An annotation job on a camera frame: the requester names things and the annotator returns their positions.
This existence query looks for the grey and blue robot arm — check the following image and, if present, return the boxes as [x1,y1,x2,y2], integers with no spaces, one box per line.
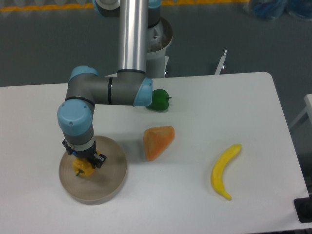
[57,0,161,168]

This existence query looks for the black device at table edge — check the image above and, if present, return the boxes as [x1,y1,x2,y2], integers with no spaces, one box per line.
[293,197,312,223]

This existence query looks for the beige round plate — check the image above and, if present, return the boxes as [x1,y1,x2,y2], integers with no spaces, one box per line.
[59,136,127,205]

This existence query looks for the yellow toy banana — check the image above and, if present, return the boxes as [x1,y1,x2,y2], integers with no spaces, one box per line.
[210,144,242,200]

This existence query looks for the blue plastic bag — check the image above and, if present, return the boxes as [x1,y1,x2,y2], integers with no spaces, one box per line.
[248,0,312,21]

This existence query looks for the white furniture at right edge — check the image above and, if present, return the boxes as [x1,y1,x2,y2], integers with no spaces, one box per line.
[289,94,312,134]

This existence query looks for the green toy bell pepper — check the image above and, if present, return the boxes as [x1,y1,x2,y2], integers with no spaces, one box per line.
[147,89,171,112]

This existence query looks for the orange triangular toy bread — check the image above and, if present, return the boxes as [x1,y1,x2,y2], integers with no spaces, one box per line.
[143,126,175,161]

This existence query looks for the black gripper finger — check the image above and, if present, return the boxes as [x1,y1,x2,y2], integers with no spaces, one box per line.
[88,151,107,169]
[62,139,73,154]

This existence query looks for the yellow toy bell pepper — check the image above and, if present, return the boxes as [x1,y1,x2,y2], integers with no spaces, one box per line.
[72,153,97,177]

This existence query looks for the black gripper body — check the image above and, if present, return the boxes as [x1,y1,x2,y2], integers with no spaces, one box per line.
[67,143,97,161]

